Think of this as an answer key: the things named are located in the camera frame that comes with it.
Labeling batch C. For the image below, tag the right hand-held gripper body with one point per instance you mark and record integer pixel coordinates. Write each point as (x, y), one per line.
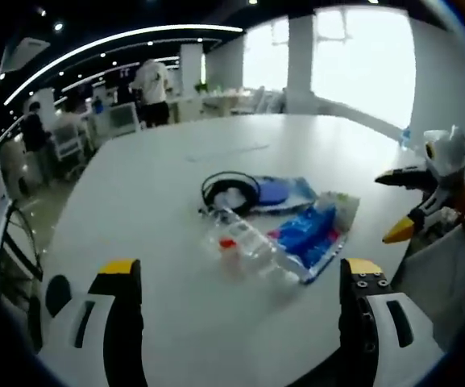
(445, 155)

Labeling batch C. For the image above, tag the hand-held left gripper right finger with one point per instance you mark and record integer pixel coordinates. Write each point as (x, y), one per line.
(361, 322)

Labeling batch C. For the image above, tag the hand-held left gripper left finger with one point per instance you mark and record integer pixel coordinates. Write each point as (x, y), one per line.
(119, 322)

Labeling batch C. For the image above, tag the clear packet with green print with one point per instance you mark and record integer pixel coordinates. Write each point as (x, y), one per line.
(347, 207)

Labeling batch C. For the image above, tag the blue printed packet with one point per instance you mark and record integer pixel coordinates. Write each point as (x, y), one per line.
(310, 231)

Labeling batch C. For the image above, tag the clear bag with blue disc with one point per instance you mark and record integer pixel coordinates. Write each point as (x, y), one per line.
(274, 191)

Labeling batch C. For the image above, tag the small red-capped container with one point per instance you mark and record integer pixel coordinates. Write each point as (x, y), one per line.
(230, 252)

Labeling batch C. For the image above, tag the blue-label water bottle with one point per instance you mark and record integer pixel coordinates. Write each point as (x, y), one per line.
(405, 137)

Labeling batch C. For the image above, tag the person's light grey clothing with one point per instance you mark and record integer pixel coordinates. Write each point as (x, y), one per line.
(449, 282)

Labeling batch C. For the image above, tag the white table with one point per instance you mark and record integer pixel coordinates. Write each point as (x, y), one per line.
(167, 201)

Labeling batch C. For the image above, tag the white office chair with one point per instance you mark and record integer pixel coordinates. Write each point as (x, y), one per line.
(66, 139)

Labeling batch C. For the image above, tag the black chair frame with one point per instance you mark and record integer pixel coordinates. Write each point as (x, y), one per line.
(20, 238)

